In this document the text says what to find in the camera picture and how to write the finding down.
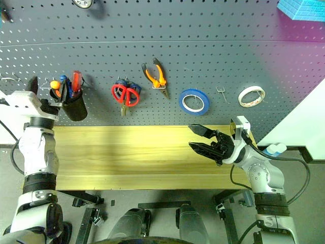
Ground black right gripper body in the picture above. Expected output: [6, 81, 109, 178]
[210, 130, 236, 166]

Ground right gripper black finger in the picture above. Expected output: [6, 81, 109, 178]
[188, 142, 217, 161]
[188, 123, 217, 139]

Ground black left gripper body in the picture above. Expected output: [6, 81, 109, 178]
[39, 98, 62, 116]

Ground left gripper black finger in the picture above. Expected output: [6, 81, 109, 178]
[60, 79, 70, 105]
[25, 76, 39, 93]

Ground orange black handled screwdriver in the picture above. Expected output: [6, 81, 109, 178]
[49, 79, 63, 99]

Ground red handled scissors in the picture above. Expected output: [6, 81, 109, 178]
[111, 83, 141, 107]

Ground orange black needle-nose pliers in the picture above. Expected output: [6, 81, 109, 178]
[141, 57, 171, 100]

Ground blue tape roll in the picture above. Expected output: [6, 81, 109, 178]
[178, 88, 211, 116]

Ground silver double-prong pegboard hook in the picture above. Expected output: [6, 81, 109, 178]
[216, 86, 229, 103]

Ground white tape roll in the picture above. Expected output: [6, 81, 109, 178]
[237, 85, 267, 109]

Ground grey metal pegboard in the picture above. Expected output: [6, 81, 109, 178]
[0, 0, 325, 144]

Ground black plastic cup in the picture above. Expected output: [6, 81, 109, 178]
[49, 87, 88, 123]

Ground white bottle with blue label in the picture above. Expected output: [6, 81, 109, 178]
[275, 142, 288, 155]
[262, 143, 279, 156]

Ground grey cylinder under table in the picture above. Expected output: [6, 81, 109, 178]
[239, 190, 255, 207]

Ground orange black hanging tool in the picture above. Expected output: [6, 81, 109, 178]
[0, 8, 13, 23]

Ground dark rounded robot knee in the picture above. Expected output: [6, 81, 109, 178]
[111, 207, 151, 240]
[176, 204, 211, 244]

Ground blue brick-patterned box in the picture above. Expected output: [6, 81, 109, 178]
[276, 0, 325, 21]

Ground blue handled screwdriver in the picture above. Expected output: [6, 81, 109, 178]
[59, 74, 72, 98]

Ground red handled screwdriver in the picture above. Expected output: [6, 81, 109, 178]
[71, 71, 83, 99]

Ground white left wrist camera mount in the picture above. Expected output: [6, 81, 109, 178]
[4, 90, 59, 121]

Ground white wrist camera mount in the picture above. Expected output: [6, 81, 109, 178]
[4, 90, 59, 121]
[222, 115, 252, 165]

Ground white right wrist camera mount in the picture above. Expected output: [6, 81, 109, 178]
[222, 115, 252, 165]

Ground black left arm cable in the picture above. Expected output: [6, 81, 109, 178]
[0, 118, 26, 176]

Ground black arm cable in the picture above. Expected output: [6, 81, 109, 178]
[229, 129, 311, 204]
[0, 118, 26, 176]

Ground blue handled scissors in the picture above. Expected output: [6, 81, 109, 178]
[114, 78, 142, 118]

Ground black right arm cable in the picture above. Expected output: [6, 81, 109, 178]
[229, 129, 311, 204]

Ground black metal table frame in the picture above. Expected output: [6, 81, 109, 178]
[56, 189, 255, 244]

